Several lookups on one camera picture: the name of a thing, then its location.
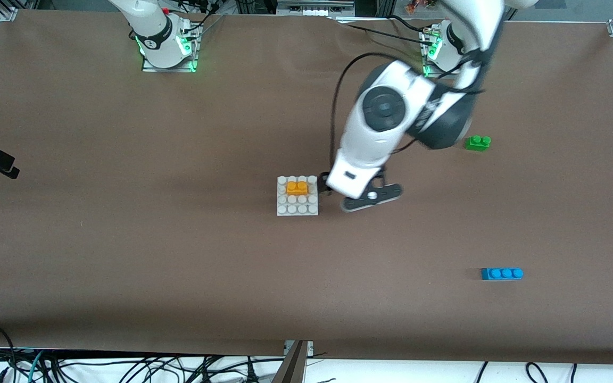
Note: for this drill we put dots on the yellow two-stud block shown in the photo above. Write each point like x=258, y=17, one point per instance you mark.
x=297, y=188

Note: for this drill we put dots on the white studded base plate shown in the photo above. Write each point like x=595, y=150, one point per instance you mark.
x=297, y=206

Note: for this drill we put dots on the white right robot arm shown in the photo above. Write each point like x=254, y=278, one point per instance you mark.
x=152, y=26

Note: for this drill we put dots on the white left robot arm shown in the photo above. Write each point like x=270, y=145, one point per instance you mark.
x=370, y=143

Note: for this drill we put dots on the green two-stud block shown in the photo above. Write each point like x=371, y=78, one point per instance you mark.
x=479, y=143

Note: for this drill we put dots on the blue three-stud block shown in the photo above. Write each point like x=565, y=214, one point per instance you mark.
x=500, y=274

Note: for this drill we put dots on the brown table cover sheet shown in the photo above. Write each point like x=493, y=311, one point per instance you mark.
x=306, y=292

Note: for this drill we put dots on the white background device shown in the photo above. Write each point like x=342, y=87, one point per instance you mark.
x=312, y=9

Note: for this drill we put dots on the orange and green object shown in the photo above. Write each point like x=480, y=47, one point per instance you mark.
x=423, y=5

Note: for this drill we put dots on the aluminium frame profile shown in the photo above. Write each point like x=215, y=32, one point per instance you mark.
x=16, y=10

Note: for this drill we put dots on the metal table frame bracket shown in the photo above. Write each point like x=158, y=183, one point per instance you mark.
x=297, y=347

